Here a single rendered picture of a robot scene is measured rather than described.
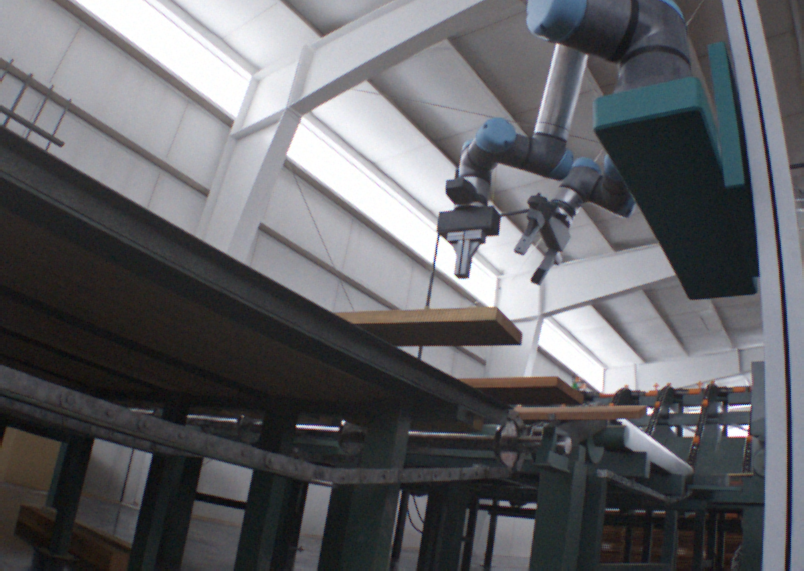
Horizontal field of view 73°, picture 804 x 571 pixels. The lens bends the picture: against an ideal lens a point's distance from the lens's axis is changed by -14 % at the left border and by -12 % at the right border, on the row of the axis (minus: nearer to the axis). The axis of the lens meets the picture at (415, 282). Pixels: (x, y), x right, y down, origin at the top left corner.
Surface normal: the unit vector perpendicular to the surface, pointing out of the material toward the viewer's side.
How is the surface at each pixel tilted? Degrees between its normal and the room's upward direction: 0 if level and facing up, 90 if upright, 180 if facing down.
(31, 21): 87
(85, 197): 90
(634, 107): 90
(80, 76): 90
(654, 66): 72
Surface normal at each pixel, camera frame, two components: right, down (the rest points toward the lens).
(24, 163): 0.80, -0.10
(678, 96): -0.56, -0.39
